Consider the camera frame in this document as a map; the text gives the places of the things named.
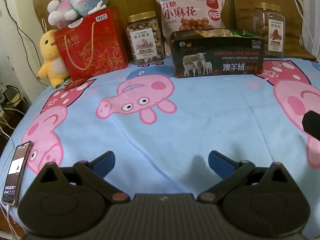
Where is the green snack packet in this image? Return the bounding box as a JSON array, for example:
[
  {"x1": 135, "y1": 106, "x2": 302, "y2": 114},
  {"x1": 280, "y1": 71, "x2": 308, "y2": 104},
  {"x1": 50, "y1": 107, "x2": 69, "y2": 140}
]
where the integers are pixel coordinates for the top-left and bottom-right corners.
[{"x1": 230, "y1": 30, "x2": 253, "y2": 38}]

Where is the black wall cable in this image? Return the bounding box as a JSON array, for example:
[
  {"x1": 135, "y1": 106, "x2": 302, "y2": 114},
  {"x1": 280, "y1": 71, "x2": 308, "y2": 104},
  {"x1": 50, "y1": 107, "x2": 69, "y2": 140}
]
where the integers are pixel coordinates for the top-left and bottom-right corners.
[{"x1": 2, "y1": 0, "x2": 40, "y2": 85}]

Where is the yellow duck plush toy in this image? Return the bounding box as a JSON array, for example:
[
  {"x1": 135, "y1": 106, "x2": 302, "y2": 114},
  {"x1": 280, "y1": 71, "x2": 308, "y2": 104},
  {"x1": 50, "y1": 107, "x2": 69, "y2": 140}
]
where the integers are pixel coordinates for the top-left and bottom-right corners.
[{"x1": 37, "y1": 29, "x2": 69, "y2": 89}]

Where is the black tin box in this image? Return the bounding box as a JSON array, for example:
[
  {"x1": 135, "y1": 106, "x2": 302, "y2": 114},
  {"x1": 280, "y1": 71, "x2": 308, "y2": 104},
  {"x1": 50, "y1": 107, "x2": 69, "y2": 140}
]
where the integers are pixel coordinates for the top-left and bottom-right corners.
[{"x1": 169, "y1": 29, "x2": 264, "y2": 79}]

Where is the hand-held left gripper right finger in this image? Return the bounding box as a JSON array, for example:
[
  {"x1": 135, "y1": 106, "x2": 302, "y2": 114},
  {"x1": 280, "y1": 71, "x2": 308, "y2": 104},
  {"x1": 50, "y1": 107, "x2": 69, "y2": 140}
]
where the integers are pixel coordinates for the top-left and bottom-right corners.
[{"x1": 199, "y1": 151, "x2": 292, "y2": 204}]

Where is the red gift bag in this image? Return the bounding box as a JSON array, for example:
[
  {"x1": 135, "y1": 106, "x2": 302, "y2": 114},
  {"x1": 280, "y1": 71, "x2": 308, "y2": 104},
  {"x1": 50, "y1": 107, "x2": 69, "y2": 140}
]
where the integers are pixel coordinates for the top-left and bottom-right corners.
[{"x1": 53, "y1": 7, "x2": 129, "y2": 80}]

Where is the nut jar with red label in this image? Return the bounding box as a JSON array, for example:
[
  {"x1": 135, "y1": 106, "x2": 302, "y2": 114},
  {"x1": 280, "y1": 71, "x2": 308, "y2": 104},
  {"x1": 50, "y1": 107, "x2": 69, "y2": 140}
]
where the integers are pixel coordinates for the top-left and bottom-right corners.
[{"x1": 252, "y1": 2, "x2": 286, "y2": 58}]

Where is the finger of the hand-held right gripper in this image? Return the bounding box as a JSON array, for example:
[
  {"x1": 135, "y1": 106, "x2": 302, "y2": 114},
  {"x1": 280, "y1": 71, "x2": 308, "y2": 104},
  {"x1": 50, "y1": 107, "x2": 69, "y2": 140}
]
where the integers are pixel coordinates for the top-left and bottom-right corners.
[{"x1": 302, "y1": 110, "x2": 320, "y2": 142}]

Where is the white phone cable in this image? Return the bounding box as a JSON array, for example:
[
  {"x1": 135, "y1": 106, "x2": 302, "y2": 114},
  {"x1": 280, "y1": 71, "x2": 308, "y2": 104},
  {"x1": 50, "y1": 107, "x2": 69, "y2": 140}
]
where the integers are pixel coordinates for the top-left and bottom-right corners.
[{"x1": 6, "y1": 205, "x2": 19, "y2": 240}]

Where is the brown seat cushion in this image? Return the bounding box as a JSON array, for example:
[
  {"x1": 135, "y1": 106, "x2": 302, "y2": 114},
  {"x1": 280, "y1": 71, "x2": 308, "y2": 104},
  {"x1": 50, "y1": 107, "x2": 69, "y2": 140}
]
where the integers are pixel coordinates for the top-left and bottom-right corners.
[{"x1": 231, "y1": 0, "x2": 317, "y2": 60}]

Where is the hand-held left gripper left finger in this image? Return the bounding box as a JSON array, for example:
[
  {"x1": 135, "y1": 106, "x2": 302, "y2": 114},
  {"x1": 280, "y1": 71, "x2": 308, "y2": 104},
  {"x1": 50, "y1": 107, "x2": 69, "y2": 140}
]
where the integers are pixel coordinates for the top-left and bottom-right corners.
[{"x1": 37, "y1": 151, "x2": 130, "y2": 204}]

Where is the pink snack bag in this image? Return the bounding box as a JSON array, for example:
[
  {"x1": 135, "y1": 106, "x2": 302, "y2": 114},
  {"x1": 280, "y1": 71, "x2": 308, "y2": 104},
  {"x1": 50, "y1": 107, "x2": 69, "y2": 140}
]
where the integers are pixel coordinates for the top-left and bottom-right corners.
[{"x1": 152, "y1": 0, "x2": 227, "y2": 53}]

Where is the smartphone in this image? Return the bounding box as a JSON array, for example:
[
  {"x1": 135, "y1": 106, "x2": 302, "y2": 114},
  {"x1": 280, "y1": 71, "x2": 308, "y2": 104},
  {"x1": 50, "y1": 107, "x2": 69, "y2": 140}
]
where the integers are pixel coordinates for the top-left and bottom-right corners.
[{"x1": 1, "y1": 141, "x2": 34, "y2": 207}]

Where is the printed bedsheet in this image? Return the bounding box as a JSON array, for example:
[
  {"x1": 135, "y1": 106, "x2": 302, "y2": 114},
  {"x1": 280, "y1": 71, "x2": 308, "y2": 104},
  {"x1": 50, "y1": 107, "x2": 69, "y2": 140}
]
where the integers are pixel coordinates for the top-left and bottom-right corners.
[{"x1": 0, "y1": 55, "x2": 320, "y2": 240}]

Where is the white wall cable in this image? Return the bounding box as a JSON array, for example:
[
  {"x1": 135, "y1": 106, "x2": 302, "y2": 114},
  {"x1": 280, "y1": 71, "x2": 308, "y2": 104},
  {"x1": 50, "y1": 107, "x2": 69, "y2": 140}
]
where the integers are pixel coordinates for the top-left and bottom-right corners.
[{"x1": 291, "y1": 0, "x2": 320, "y2": 64}]

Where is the nut jar with white label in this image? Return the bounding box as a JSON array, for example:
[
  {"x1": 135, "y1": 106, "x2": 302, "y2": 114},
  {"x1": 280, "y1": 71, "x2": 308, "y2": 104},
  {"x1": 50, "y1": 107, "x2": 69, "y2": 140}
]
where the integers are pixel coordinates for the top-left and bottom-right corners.
[{"x1": 126, "y1": 11, "x2": 165, "y2": 65}]

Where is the pink plush toy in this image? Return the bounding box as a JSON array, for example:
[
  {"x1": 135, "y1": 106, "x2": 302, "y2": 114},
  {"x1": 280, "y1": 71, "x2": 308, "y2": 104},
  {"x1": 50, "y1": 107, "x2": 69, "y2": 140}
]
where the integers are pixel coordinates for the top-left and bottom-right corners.
[{"x1": 47, "y1": 0, "x2": 110, "y2": 29}]

